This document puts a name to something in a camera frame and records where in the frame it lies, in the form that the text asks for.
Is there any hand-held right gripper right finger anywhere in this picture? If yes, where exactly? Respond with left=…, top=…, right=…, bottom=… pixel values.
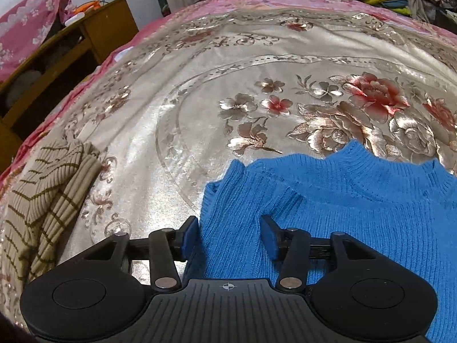
left=260, top=214, right=385, bottom=290

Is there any floral satin bedspread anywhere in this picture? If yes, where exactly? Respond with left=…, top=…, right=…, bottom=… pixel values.
left=0, top=0, right=457, bottom=329

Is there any orange plastic item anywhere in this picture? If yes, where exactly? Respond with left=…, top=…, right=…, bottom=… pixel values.
left=76, top=1, right=103, bottom=14

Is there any blue knit sweater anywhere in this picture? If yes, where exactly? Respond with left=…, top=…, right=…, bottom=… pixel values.
left=184, top=139, right=457, bottom=343

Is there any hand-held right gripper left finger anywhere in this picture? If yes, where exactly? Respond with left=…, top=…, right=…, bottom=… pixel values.
left=77, top=216, right=199, bottom=290

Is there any beige striped knit sweater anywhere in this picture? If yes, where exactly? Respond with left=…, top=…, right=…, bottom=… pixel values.
left=0, top=137, right=103, bottom=301

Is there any pink floral cloth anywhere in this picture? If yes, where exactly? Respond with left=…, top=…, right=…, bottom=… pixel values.
left=0, top=0, right=74, bottom=83

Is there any wooden cabinet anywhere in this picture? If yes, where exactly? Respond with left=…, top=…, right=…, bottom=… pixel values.
left=0, top=0, right=140, bottom=176

